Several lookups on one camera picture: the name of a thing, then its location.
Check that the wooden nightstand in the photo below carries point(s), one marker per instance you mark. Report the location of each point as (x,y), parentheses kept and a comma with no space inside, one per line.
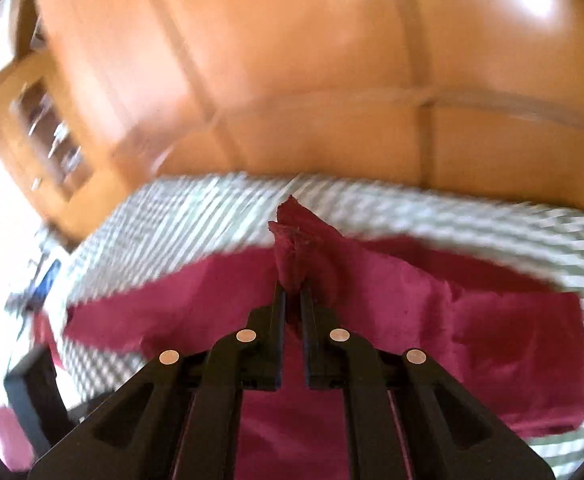
(79,210)

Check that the wooden wardrobe with panels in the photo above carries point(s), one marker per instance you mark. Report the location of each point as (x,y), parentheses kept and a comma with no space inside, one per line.
(297,60)

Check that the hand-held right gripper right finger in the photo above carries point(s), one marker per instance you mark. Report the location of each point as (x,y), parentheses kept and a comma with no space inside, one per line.
(308,320)

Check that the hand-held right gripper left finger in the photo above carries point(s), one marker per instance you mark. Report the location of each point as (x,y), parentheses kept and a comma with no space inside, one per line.
(278,320)

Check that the pink cloth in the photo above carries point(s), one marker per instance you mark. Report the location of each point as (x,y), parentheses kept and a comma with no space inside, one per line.
(14,440)

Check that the dark red garment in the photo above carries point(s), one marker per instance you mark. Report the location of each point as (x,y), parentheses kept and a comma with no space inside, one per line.
(472,335)

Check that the green white checked bed sheet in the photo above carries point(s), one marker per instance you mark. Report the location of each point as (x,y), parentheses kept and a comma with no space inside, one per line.
(181,220)

